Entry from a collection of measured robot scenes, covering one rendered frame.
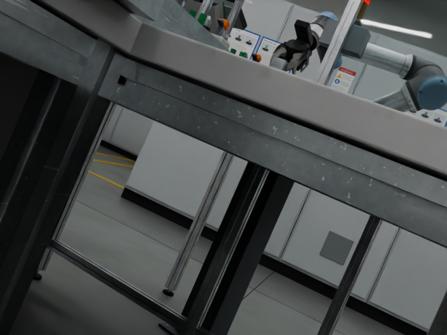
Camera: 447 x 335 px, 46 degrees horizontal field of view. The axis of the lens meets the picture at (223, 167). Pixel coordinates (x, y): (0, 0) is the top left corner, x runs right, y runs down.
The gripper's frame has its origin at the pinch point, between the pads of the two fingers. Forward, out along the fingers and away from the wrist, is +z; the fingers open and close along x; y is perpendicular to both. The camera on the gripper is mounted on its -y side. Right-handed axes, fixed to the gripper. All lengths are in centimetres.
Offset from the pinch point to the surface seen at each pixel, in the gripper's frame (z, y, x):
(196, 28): 63, -49, -17
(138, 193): -102, 273, 191
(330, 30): 0.5, -16.5, -15.0
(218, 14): -0.5, -10.0, 23.0
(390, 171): 95, -67, -58
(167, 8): 70, -56, -17
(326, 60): 9.1, -13.2, -18.6
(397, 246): -168, 265, -34
